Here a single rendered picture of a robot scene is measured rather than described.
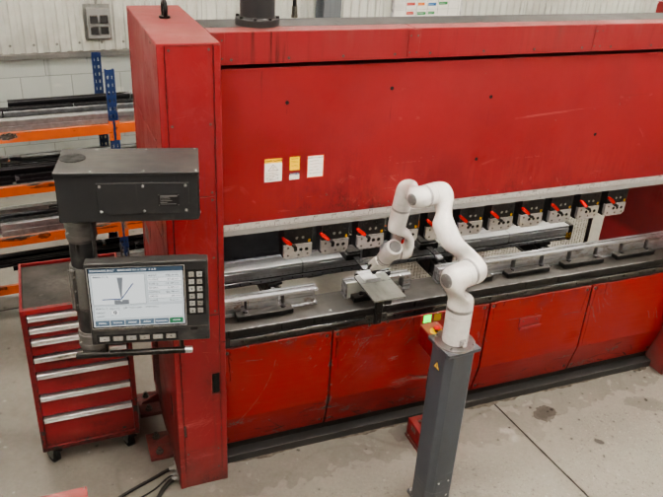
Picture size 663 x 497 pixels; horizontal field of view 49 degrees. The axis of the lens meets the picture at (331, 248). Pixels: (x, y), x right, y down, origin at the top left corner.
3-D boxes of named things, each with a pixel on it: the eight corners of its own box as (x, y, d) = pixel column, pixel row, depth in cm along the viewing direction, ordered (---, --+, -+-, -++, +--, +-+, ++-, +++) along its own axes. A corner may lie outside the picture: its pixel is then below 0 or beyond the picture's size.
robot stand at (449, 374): (453, 504, 381) (481, 348, 335) (424, 515, 374) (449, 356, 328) (434, 481, 396) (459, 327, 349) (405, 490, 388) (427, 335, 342)
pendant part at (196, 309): (92, 346, 280) (82, 264, 264) (95, 328, 291) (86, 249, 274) (210, 339, 288) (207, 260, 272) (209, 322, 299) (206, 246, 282)
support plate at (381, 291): (374, 303, 367) (374, 301, 367) (353, 277, 389) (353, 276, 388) (405, 297, 374) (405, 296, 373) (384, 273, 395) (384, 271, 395)
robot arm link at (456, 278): (478, 310, 329) (486, 264, 318) (450, 322, 319) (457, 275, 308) (459, 298, 338) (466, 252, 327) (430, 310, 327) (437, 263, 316)
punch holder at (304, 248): (283, 259, 364) (284, 230, 356) (278, 251, 371) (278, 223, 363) (311, 255, 369) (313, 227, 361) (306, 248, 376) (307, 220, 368)
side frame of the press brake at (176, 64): (181, 489, 380) (155, 44, 274) (154, 390, 450) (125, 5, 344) (228, 478, 389) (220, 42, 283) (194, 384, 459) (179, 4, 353)
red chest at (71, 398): (45, 471, 386) (19, 314, 340) (42, 412, 428) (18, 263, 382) (142, 451, 404) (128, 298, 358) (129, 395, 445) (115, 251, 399)
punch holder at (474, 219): (457, 236, 398) (461, 208, 391) (449, 230, 405) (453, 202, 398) (480, 233, 404) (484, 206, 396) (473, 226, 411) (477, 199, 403)
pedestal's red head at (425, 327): (431, 359, 383) (435, 330, 375) (417, 342, 396) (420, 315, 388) (464, 352, 390) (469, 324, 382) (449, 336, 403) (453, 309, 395)
